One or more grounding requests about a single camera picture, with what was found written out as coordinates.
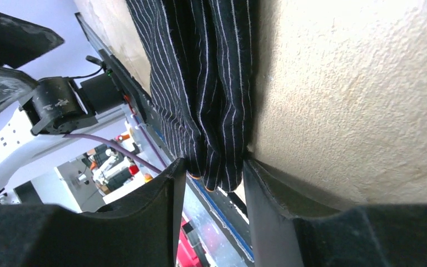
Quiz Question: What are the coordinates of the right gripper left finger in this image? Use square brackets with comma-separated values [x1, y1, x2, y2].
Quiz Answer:
[0, 159, 186, 266]

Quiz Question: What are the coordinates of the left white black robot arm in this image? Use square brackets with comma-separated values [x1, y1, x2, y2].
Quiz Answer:
[0, 12, 123, 193]

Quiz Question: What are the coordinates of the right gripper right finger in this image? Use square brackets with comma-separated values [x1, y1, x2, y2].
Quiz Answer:
[243, 160, 427, 266]

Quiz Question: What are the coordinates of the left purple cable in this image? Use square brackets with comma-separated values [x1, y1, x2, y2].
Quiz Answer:
[64, 114, 170, 175]

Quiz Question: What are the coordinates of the black striped underwear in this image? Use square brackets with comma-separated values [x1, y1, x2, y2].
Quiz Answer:
[127, 1, 259, 192]

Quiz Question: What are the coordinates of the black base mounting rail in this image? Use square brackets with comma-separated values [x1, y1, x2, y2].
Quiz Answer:
[75, 13, 254, 266]

